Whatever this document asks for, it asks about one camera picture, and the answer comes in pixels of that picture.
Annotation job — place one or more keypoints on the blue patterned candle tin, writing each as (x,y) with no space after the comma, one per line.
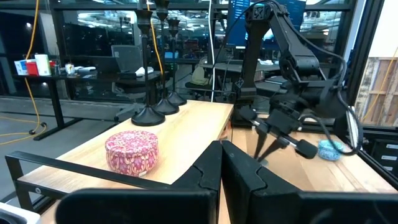
(328,151)

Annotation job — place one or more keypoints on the grey office chair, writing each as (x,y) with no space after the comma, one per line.
(127,57)

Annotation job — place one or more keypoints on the white cylindrical container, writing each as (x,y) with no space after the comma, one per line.
(42,65)

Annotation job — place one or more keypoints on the dark laptop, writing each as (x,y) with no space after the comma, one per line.
(105,65)

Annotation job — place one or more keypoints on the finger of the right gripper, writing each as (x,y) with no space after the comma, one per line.
(261,143)
(275,147)

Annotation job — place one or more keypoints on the black office desk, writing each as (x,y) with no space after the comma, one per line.
(93,79)
(224,67)

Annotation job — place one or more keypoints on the white mug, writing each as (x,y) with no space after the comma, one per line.
(70,69)

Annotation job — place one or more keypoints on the pink patterned candle tin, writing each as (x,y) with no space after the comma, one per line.
(132,152)

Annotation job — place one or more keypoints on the olive backpack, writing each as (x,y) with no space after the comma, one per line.
(200,74)

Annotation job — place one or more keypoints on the medium black candlestick holder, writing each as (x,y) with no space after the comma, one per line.
(177,99)

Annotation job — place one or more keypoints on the black drawer cabinet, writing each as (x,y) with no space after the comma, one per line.
(388,155)

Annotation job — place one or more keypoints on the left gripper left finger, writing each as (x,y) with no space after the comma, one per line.
(186,205)

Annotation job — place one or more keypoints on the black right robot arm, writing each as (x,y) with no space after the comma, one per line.
(292,46)

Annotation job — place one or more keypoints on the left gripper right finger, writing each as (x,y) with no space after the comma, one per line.
(264,205)

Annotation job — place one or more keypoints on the white and blue box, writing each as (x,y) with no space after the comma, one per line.
(20,68)

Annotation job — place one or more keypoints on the red box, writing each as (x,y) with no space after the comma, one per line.
(32,69)

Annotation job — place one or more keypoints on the wooden pallet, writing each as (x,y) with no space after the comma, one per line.
(377,93)

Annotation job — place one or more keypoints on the black aluminium table frame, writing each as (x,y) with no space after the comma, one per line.
(382,171)

